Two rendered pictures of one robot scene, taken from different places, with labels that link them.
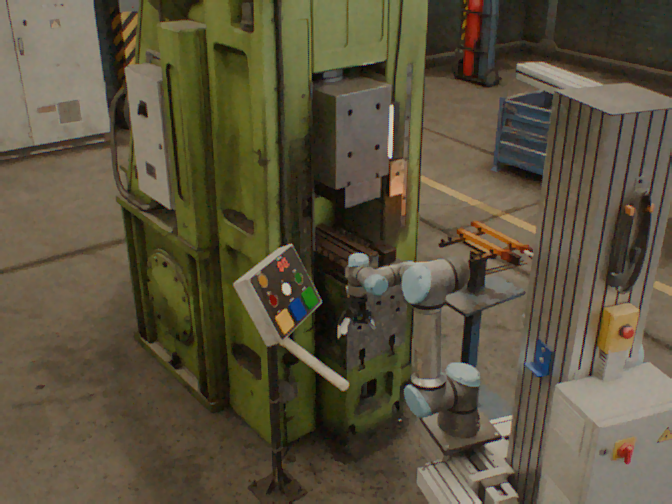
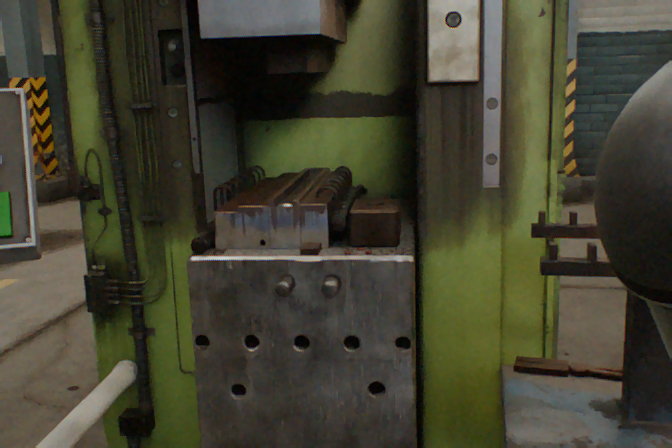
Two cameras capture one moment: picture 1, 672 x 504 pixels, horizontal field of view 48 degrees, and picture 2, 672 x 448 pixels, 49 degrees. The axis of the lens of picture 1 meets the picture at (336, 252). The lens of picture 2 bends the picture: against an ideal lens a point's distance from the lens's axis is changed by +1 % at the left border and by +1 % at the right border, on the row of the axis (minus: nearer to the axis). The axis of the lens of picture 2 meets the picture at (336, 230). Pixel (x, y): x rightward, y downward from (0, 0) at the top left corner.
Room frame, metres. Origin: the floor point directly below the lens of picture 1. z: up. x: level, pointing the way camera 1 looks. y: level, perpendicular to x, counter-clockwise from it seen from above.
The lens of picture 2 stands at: (2.30, -1.07, 1.21)
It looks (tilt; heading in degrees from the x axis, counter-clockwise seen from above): 12 degrees down; 46
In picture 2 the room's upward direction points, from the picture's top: 2 degrees counter-clockwise
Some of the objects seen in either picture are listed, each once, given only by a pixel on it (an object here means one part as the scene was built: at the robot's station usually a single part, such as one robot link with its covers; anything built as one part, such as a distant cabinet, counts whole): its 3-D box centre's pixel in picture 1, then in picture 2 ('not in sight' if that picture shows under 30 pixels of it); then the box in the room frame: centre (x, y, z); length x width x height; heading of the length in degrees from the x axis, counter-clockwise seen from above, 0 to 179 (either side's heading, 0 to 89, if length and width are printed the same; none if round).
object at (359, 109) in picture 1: (340, 124); not in sight; (3.27, -0.02, 1.56); 0.42 x 0.39 x 0.40; 39
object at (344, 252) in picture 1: (333, 249); (291, 202); (3.25, 0.01, 0.96); 0.42 x 0.20 x 0.09; 39
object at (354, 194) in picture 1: (333, 178); (282, 15); (3.25, 0.01, 1.32); 0.42 x 0.20 x 0.10; 39
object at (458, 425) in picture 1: (459, 412); not in sight; (2.14, -0.43, 0.87); 0.15 x 0.15 x 0.10
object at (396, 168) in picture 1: (395, 177); (452, 32); (3.38, -0.28, 1.27); 0.09 x 0.02 x 0.17; 129
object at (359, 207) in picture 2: (382, 252); (376, 221); (3.24, -0.22, 0.95); 0.12 x 0.08 x 0.06; 39
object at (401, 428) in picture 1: (364, 435); not in sight; (3.04, -0.15, 0.01); 0.58 x 0.39 x 0.01; 129
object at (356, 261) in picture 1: (358, 269); not in sight; (2.52, -0.09, 1.23); 0.09 x 0.08 x 0.11; 28
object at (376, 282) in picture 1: (376, 280); not in sight; (2.44, -0.15, 1.23); 0.11 x 0.11 x 0.08; 28
